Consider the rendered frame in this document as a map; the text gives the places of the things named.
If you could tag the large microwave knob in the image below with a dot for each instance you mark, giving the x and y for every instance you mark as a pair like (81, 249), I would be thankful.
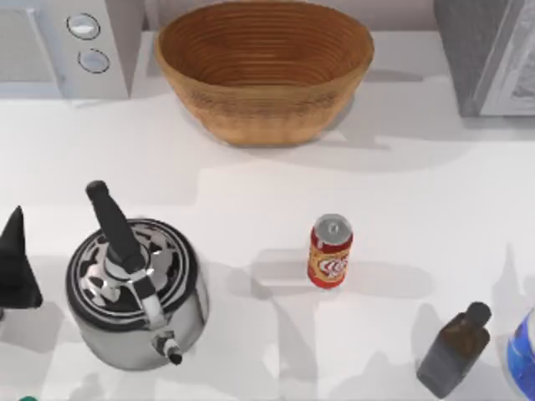
(83, 26)

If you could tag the small microwave knob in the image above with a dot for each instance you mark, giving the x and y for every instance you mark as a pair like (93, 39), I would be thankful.
(94, 60)

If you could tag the dark brown bottle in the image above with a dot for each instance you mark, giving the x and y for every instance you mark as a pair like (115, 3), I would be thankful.
(455, 355)

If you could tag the green round object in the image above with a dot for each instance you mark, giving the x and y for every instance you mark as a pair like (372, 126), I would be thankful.
(27, 399)

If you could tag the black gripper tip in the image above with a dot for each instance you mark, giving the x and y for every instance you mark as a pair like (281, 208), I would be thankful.
(16, 267)

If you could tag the red and white can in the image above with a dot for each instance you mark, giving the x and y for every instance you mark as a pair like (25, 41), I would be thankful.
(330, 255)

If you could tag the brown wicker basket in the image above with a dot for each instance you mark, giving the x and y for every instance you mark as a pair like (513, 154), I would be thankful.
(263, 79)

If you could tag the blue and white bottle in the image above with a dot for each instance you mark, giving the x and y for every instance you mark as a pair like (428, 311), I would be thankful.
(522, 355)

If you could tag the pale microwave oven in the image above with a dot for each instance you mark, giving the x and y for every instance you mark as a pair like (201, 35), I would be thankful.
(62, 50)

